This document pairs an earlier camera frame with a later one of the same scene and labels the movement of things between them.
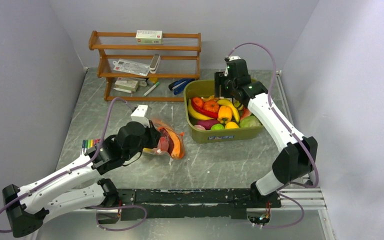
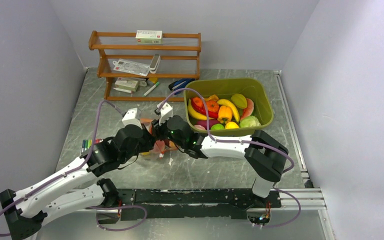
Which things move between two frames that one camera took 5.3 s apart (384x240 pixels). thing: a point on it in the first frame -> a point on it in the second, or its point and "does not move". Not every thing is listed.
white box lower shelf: [128, 85] does not move
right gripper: [220, 78] -> [158, 130]
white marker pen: [151, 89] does not move
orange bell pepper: [225, 114] does not move
